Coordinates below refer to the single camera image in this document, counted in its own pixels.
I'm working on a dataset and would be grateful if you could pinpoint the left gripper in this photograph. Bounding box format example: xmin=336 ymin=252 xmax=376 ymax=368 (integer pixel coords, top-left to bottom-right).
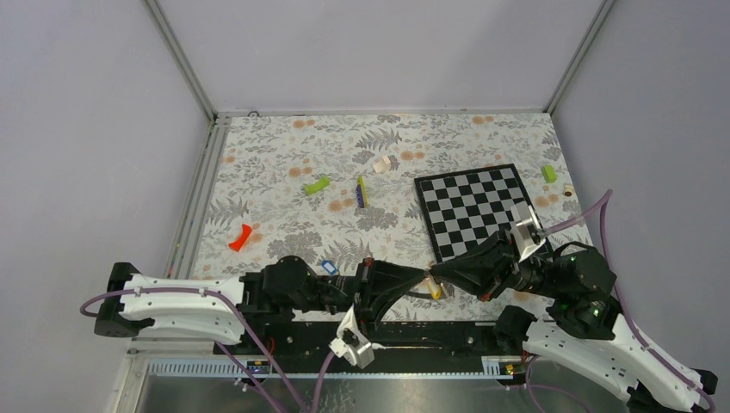
xmin=293 ymin=259 xmax=426 ymax=337

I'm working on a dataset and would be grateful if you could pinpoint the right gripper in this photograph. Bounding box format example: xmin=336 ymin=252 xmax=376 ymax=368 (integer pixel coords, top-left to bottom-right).
xmin=427 ymin=225 xmax=564 ymax=299

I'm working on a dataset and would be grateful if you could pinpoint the large silver keyring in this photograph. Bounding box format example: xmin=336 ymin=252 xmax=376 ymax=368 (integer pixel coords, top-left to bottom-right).
xmin=404 ymin=274 xmax=438 ymax=300

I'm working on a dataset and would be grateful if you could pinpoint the yellow key tag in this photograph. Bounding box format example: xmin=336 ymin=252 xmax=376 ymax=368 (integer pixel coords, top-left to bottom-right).
xmin=426 ymin=280 xmax=442 ymax=300

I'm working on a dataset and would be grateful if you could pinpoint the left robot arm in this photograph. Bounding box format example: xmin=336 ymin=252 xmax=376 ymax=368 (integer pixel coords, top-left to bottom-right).
xmin=80 ymin=256 xmax=425 ymax=354

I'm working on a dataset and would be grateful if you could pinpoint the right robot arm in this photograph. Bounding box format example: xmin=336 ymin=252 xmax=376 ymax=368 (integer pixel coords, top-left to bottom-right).
xmin=430 ymin=230 xmax=717 ymax=412

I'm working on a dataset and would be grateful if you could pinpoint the black white chessboard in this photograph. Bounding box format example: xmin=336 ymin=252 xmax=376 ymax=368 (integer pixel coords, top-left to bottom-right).
xmin=414 ymin=163 xmax=533 ymax=262

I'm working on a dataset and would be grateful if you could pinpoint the blue key tag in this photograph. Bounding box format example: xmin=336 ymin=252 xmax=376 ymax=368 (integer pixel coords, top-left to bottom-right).
xmin=321 ymin=260 xmax=338 ymax=275

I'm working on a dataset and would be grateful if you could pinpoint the floral table mat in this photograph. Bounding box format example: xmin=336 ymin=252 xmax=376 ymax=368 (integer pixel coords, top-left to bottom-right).
xmin=185 ymin=114 xmax=583 ymax=280

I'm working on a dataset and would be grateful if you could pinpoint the cream toy block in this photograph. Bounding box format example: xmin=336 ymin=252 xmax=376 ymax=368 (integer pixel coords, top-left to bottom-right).
xmin=373 ymin=156 xmax=393 ymax=174

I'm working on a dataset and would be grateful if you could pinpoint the green curved block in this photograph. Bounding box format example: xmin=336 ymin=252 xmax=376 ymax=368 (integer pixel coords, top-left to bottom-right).
xmin=303 ymin=176 xmax=330 ymax=196

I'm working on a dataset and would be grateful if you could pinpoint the small green block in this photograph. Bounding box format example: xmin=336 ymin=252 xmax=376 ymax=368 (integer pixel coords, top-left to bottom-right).
xmin=541 ymin=164 xmax=558 ymax=184

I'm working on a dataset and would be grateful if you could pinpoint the red curved block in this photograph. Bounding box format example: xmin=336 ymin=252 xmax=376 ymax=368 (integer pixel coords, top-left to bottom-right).
xmin=228 ymin=224 xmax=253 ymax=252

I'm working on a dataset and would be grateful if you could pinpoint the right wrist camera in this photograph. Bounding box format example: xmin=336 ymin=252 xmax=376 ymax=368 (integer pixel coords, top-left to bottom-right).
xmin=510 ymin=201 xmax=546 ymax=262

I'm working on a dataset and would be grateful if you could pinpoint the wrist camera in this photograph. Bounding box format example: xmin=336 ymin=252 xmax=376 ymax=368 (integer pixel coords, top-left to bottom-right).
xmin=510 ymin=201 xmax=546 ymax=262
xmin=329 ymin=305 xmax=374 ymax=369

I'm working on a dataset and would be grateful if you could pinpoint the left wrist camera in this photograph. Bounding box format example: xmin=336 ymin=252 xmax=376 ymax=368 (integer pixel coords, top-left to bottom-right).
xmin=329 ymin=305 xmax=374 ymax=369

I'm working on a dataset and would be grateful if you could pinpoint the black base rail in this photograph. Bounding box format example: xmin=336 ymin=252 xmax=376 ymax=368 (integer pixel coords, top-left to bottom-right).
xmin=213 ymin=320 xmax=531 ymax=376

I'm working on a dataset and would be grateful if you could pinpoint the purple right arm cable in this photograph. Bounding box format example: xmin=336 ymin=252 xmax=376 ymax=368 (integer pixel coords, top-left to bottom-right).
xmin=524 ymin=188 xmax=717 ymax=413

